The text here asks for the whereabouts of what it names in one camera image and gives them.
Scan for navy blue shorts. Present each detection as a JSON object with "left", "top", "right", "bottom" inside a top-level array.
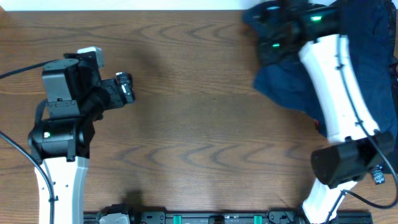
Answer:
[{"left": 254, "top": 1, "right": 397, "bottom": 136}]

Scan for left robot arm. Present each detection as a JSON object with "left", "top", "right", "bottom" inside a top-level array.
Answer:
[{"left": 28, "top": 47, "right": 135, "bottom": 223}]

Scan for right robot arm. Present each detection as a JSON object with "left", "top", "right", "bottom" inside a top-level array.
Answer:
[{"left": 246, "top": 1, "right": 393, "bottom": 223}]

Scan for black garment with labels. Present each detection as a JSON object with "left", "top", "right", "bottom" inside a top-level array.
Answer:
[{"left": 375, "top": 0, "right": 397, "bottom": 173}]

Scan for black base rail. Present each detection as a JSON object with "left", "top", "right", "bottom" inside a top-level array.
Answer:
[{"left": 83, "top": 203, "right": 373, "bottom": 224}]

